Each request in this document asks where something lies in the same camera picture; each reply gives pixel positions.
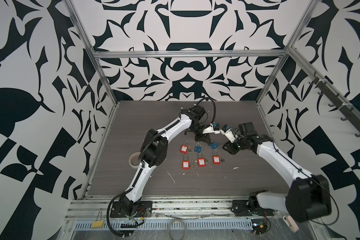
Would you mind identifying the red padlock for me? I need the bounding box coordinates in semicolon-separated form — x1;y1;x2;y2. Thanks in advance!
197;153;206;167
182;155;191;170
180;141;189;155
213;150;222;165

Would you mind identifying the small circuit board right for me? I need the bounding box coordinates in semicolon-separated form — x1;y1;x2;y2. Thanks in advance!
251;219;271;236

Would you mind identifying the pink white clip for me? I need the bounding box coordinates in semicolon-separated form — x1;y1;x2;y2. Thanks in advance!
282;216;300;233

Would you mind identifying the coiled grey cable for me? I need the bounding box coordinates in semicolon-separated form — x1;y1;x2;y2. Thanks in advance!
167;218;188;240

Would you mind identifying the tape roll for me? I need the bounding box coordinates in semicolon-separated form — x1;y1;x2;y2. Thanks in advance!
129;152;141;169

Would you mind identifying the red padlock front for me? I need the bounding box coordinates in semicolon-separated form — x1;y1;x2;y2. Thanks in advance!
182;155;191;170

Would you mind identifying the blue padlock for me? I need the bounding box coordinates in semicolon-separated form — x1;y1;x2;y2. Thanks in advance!
209;143;218;150
194;143;202;153

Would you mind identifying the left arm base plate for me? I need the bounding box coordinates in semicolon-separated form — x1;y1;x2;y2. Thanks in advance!
110;201;153;218

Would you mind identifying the white slotted cable duct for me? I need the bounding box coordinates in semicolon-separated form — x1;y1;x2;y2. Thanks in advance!
74;219;253;231

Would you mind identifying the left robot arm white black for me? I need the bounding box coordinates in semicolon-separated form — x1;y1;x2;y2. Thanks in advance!
106;97;216;238

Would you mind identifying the yellow connector block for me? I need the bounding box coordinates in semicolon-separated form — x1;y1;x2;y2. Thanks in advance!
91;220;105;229

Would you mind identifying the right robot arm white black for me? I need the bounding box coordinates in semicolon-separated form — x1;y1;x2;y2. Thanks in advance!
220;122;338;223

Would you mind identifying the grey hook rail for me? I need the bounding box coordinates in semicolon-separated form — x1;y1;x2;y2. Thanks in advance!
310;72;360;138

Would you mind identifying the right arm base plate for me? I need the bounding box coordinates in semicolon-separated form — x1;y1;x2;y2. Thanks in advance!
230;200;274;217

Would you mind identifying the aluminium frame crossbar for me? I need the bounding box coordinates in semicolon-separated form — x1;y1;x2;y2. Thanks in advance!
93;50;286;59

